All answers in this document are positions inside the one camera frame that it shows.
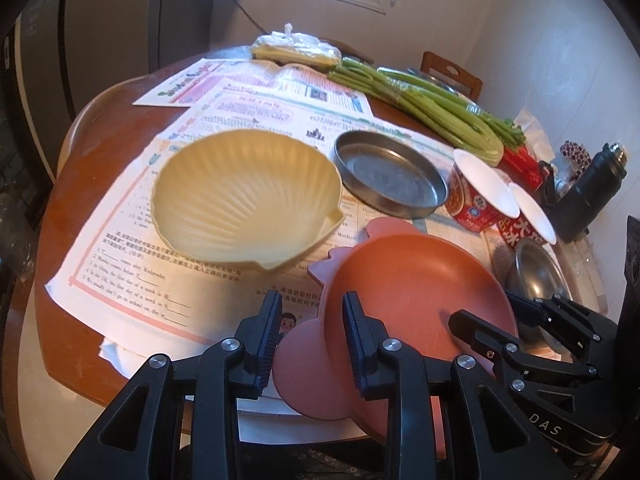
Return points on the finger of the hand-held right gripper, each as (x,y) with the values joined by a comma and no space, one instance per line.
(480,337)
(560,317)

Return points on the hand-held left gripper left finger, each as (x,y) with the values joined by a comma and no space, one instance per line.
(270,340)

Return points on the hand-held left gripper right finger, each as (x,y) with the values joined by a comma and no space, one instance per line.
(357,350)

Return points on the stainless steel bowl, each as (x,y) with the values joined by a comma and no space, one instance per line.
(537,270)

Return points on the pink crab-shaped plate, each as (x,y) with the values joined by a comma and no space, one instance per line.
(415,280)

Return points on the round metal plate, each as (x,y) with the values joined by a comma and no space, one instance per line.
(390,180)

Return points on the red paper bowl large print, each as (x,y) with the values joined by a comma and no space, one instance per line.
(532,215)

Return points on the black thermos bottle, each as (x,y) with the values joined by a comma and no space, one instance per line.
(585,195)

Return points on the yellow shell-shaped bowl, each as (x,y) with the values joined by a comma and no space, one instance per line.
(240,195)

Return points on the red tissue box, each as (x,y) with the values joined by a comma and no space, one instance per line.
(522,167)

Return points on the red paper bowl white label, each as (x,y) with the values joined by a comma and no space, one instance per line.
(480,180)

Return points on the spotted cloth pouch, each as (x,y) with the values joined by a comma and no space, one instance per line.
(574,154)

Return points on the printed newspaper sheet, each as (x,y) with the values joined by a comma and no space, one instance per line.
(300,90)
(115,260)
(190,87)

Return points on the white plastic bag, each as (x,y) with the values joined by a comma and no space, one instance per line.
(535,130)

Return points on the celery bunch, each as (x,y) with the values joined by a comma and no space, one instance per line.
(450,120)

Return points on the flat metal dish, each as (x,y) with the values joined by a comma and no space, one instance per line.
(440,82)

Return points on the wooden chair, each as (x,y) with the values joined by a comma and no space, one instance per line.
(450,72)

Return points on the clear plastic food bag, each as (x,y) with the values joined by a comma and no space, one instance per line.
(295,47)

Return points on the grey refrigerator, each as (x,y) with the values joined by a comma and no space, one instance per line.
(30,85)

